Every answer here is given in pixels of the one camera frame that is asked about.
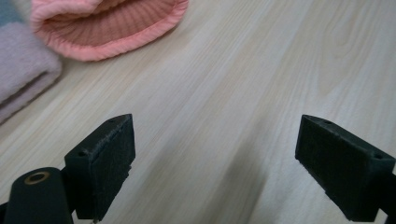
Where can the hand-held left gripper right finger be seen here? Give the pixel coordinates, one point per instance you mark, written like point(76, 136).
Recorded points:
point(342, 168)

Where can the pink knit hat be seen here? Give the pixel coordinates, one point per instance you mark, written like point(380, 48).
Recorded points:
point(109, 31)

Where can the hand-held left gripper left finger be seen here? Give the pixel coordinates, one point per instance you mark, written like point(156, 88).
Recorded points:
point(102, 161)

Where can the lilac and grey fuzzy scarf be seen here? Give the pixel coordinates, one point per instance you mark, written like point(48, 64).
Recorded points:
point(21, 62)

